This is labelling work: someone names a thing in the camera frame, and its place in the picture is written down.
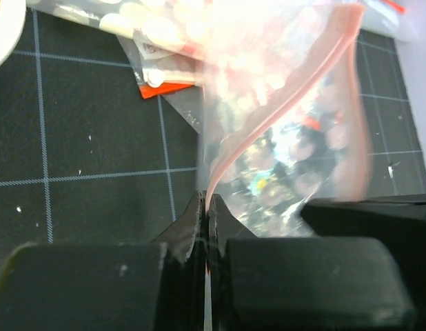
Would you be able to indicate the clear pink-dotted zip bag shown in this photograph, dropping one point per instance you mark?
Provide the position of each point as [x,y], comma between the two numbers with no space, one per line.
[283,121]

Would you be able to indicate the orange-edged flat bag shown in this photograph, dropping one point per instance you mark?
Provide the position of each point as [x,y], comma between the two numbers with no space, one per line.
[158,71]

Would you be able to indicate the black grid cutting mat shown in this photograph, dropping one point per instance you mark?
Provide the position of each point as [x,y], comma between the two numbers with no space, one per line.
[84,158]

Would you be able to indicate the clear white-dotted zip bag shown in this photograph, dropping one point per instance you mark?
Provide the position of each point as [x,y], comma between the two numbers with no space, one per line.
[175,26]

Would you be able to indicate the clear bag orange zipper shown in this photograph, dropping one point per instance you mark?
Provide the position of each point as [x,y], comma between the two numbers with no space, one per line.
[387,18]

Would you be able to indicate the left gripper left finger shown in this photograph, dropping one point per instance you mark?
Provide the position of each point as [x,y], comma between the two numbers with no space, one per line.
[154,286]

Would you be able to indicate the white plastic basket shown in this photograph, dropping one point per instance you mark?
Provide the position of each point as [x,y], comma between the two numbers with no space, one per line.
[12,19]

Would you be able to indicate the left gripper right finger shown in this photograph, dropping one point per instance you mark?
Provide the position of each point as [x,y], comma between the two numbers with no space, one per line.
[302,283]

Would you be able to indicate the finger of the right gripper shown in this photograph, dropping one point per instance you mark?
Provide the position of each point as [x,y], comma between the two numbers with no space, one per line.
[399,222]

